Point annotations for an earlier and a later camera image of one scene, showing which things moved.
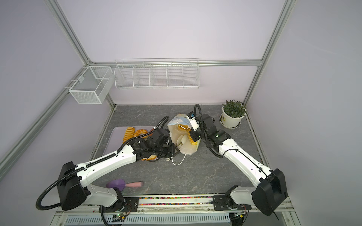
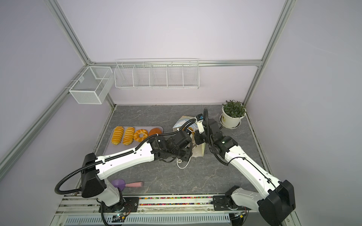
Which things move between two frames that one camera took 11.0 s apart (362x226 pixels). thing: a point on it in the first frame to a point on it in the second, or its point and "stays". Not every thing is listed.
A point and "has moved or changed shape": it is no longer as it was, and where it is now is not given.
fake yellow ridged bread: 193,142 has moved or changed shape
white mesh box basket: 92,86 stays
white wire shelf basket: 157,73 stays
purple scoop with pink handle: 120,184 stays
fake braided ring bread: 141,131 stays
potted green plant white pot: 233,111 stays
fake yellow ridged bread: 129,133 to 117,135
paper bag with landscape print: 180,137 has moved or changed shape
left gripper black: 172,151 to 188,154
